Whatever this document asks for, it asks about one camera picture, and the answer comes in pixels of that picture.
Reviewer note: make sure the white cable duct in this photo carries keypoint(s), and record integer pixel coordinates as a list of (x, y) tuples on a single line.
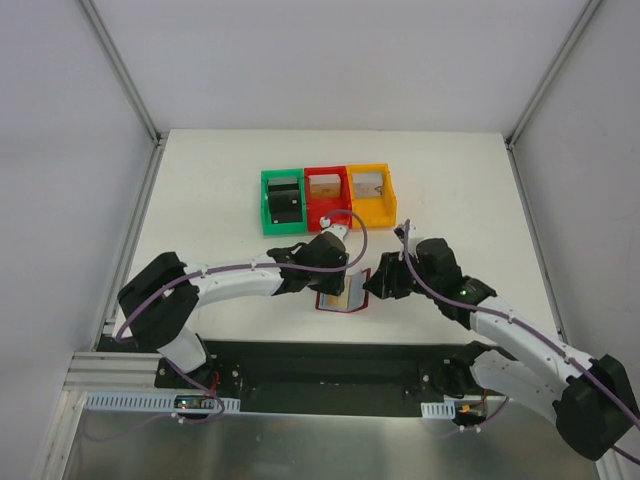
[(160, 403), (444, 410)]

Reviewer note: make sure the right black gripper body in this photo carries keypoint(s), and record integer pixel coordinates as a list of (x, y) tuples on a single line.
[(388, 279)]

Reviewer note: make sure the left aluminium frame post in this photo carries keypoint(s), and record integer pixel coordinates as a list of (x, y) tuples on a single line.
[(121, 72)]

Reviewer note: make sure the yellow plastic bin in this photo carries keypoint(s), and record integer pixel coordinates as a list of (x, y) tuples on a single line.
[(372, 193)]

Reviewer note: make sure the aluminium frame post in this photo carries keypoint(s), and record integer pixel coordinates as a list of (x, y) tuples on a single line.
[(576, 32), (121, 72)]

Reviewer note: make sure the red leather card holder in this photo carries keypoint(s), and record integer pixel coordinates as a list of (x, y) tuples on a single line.
[(345, 305)]

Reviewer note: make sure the black card in green bin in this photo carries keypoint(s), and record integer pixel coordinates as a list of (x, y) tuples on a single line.
[(284, 200)]

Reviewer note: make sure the left white cable duct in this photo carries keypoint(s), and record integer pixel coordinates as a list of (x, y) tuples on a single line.
[(160, 403)]

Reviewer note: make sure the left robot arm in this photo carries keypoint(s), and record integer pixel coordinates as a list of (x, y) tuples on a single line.
[(158, 301)]

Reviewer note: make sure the right white cable duct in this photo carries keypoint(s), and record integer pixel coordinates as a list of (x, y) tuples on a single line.
[(444, 410)]

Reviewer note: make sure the red plastic bin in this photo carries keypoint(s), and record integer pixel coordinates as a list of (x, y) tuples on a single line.
[(326, 190)]

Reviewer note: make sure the gold VIP credit card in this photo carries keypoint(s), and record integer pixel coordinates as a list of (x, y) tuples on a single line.
[(335, 302)]

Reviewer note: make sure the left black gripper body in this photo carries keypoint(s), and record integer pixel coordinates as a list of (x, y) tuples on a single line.
[(332, 279)]

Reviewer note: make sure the green plastic bin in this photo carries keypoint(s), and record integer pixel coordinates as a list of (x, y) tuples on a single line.
[(270, 229)]

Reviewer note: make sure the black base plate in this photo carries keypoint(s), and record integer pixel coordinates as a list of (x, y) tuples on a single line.
[(368, 380)]

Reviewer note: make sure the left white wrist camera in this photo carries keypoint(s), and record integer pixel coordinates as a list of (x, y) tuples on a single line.
[(339, 230)]

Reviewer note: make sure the right aluminium frame post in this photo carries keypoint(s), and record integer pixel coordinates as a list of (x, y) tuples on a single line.
[(576, 32)]

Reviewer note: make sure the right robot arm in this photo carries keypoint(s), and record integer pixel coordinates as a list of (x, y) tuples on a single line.
[(590, 401)]

